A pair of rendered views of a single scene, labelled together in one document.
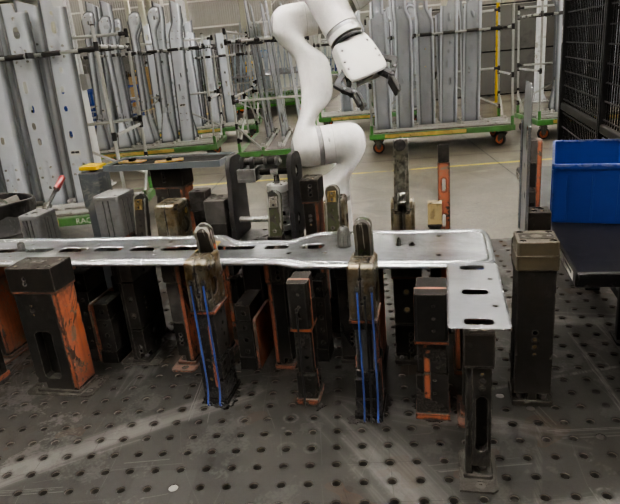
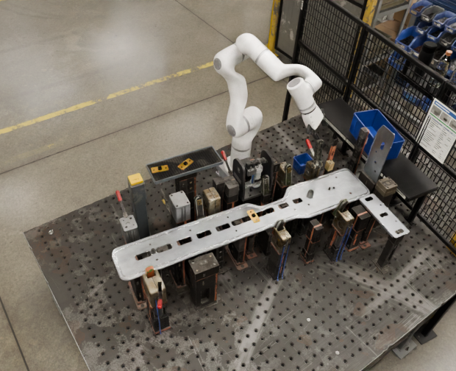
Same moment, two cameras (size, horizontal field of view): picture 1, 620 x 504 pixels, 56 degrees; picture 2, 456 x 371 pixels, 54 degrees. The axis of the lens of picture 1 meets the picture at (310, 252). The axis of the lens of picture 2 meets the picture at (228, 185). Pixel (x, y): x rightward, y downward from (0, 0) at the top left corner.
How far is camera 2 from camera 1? 1.90 m
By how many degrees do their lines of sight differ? 44
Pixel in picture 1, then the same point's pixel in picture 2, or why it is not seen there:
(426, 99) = not seen: outside the picture
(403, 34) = not seen: outside the picture
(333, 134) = (252, 119)
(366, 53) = (318, 114)
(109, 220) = (184, 215)
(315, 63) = (243, 85)
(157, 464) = (292, 314)
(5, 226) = not seen: outside the picture
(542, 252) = (392, 189)
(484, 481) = (386, 268)
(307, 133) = (243, 124)
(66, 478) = (269, 338)
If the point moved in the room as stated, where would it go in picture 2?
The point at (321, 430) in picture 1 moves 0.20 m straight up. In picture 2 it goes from (326, 271) to (334, 249)
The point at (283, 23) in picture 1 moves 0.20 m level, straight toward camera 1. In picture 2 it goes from (229, 67) to (255, 85)
